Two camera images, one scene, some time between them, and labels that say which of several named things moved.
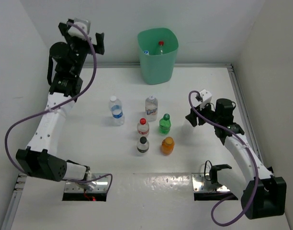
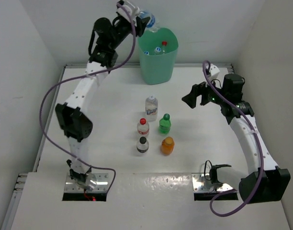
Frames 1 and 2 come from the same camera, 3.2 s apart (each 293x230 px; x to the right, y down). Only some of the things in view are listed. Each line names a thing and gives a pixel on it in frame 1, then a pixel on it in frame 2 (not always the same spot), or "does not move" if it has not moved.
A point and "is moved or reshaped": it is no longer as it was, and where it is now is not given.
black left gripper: [85, 42] to [140, 25]
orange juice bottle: [167, 145] does not move
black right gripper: [192, 118] to [197, 89]
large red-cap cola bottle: [161, 43] is moved or reshaped
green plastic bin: [158, 48] does not move
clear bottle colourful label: [151, 108] does not move
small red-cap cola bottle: [143, 127] does not move
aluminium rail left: [18, 190] does not move
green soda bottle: [164, 124] does not move
